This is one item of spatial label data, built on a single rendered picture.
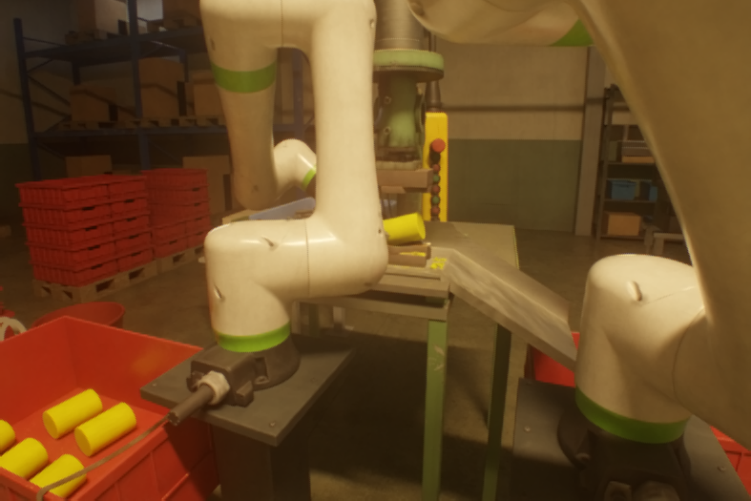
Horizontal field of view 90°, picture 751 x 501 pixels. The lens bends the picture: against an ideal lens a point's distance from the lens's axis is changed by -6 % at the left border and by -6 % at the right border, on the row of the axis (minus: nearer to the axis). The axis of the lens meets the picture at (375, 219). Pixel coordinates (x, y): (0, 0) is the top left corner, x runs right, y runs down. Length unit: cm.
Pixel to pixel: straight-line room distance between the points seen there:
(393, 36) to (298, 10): 30
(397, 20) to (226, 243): 60
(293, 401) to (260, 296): 16
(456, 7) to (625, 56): 13
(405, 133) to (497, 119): 524
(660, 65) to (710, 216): 10
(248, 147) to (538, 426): 70
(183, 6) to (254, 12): 624
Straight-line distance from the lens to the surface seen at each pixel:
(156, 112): 713
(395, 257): 97
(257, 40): 72
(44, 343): 134
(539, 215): 626
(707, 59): 23
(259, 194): 95
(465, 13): 33
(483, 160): 616
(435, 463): 109
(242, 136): 84
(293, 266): 61
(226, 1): 70
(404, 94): 94
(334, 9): 70
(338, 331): 283
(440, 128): 117
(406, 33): 94
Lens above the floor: 130
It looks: 11 degrees down
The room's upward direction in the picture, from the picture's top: straight up
